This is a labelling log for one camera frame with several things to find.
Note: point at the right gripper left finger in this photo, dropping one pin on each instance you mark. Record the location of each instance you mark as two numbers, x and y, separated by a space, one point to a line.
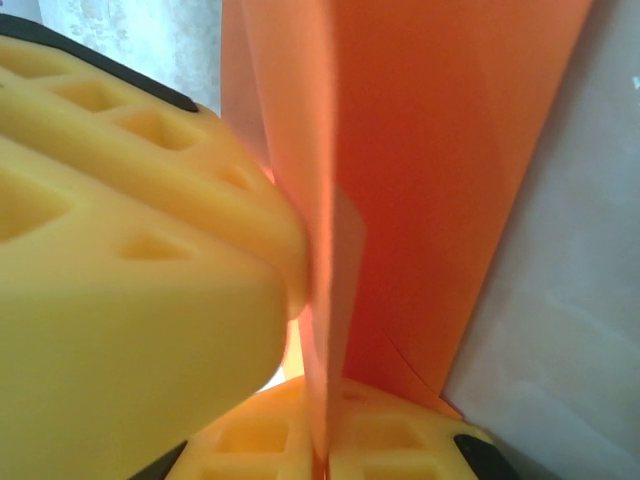
295 415

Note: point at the orange square paper sheet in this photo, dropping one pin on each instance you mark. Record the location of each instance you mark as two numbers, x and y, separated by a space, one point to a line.
425 200

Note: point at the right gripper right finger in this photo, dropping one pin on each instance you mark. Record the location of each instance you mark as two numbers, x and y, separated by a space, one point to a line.
350 445

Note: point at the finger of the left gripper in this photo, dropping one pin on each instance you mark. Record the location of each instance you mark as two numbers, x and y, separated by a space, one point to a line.
200 150
125 325

